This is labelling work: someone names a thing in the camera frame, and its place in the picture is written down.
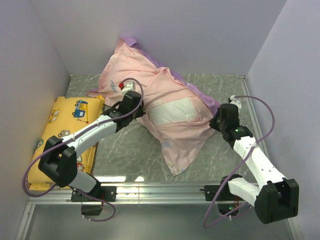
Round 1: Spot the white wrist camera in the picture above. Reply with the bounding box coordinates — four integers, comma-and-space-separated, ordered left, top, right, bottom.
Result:
228, 95, 242, 110
118, 80, 136, 95

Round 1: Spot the aluminium frame rail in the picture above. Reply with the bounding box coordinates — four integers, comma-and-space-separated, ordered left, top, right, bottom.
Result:
14, 74, 303, 240

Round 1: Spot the white pillow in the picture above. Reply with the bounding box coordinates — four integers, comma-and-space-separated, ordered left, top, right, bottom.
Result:
148, 96, 198, 126

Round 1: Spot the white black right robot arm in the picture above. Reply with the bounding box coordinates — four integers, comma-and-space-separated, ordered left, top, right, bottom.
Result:
209, 103, 300, 224

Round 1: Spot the yellow cartoon car pillow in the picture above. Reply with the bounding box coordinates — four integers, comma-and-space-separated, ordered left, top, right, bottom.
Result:
26, 95, 106, 193

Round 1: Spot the pink purple pillowcase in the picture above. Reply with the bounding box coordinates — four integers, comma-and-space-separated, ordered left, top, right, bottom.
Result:
87, 37, 220, 176

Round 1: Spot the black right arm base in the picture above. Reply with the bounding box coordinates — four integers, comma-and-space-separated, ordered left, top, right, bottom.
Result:
200, 184, 251, 220

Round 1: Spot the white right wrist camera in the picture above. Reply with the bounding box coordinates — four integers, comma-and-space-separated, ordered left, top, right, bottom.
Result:
228, 95, 242, 110

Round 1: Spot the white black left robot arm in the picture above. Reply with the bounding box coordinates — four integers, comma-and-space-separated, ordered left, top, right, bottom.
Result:
38, 90, 145, 201

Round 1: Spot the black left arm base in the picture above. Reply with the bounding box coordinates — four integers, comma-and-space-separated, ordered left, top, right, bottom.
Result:
70, 186, 117, 222

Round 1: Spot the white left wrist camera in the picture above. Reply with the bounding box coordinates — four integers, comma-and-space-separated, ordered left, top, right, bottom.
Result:
118, 80, 136, 95

